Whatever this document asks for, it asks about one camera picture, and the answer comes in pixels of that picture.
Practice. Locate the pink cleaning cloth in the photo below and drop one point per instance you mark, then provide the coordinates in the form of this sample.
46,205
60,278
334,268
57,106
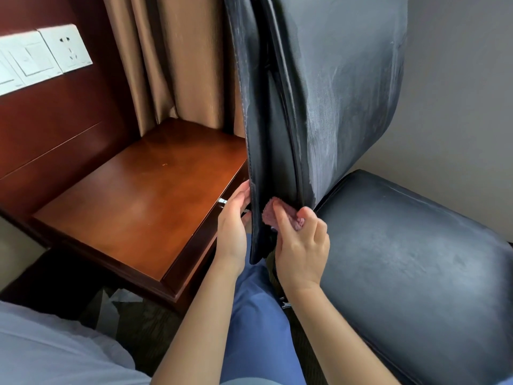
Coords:
270,212

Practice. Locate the dark wooden wall panel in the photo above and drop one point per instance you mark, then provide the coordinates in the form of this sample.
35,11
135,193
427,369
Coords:
52,128

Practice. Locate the beige curtain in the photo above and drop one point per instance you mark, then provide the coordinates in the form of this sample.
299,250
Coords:
168,56

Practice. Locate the light blue shirt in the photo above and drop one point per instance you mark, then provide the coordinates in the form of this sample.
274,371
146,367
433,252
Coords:
252,381

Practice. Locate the person's left hand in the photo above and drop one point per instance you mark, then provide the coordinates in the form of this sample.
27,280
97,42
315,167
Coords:
231,236

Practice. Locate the brown wooden nightstand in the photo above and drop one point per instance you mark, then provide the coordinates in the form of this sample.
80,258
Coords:
132,212

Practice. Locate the white plastic bag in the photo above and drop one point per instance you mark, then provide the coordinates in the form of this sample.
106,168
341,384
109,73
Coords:
110,312

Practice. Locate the white small wall switch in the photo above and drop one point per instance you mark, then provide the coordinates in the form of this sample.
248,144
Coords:
34,58

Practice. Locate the blue trousers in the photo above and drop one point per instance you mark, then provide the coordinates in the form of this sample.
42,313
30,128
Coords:
260,328

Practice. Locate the black leather chair backrest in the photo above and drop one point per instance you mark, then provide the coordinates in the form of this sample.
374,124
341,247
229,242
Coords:
340,76

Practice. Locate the person's right hand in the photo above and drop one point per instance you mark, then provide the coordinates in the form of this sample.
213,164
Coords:
302,252

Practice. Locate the person's left forearm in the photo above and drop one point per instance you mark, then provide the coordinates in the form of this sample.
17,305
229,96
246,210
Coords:
196,332

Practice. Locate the person's right forearm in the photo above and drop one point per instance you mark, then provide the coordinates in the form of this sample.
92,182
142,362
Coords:
340,340

